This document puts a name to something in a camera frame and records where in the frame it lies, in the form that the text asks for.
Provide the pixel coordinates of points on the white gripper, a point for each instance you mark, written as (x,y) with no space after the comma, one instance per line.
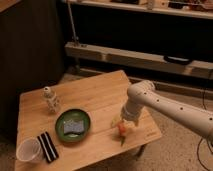
(131,113)

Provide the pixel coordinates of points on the orange carrot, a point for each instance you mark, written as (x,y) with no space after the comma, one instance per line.
(122,131)

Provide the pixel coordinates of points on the translucent white cup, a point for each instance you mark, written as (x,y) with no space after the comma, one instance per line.
(30,150)

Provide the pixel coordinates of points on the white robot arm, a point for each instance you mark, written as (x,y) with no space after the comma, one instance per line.
(143,94)

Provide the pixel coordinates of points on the wooden table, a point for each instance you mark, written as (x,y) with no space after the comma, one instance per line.
(101,97)

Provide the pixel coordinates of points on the green plate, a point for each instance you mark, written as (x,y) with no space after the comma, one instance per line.
(75,115)

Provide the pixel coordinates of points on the blue grey sponge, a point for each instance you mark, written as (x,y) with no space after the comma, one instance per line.
(73,127)

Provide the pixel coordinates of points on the metal stand pole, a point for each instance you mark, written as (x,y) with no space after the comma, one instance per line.
(74,36)

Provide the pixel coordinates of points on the wooden shelf beam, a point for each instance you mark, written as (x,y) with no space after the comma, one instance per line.
(197,69)

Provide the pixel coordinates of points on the black striped eraser block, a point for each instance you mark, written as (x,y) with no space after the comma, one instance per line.
(48,147)

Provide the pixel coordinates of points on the upper wooden shelf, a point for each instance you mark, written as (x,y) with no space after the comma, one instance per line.
(186,8)

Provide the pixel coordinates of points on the black handle on shelf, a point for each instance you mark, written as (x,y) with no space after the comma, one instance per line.
(177,61)

